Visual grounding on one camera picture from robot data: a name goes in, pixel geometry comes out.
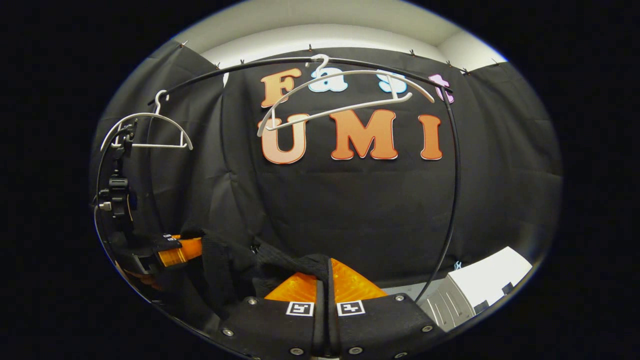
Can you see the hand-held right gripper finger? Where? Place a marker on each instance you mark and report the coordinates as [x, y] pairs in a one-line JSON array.
[[321, 320], [334, 325]]

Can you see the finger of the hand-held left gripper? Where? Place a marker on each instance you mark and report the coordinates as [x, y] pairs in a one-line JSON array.
[[180, 252]]

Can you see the black knit jacket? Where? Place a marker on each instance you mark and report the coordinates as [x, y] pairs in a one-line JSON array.
[[225, 270]]

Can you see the white clothes hanger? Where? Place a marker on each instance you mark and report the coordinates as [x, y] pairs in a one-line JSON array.
[[350, 108], [150, 146]]

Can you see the black clothes rack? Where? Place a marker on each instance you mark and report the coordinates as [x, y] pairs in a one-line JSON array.
[[457, 190]]

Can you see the grey ribbed plate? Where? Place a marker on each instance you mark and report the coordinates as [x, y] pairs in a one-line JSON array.
[[445, 305]]

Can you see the black backdrop cloth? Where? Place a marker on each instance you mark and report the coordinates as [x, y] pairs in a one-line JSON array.
[[375, 215]]

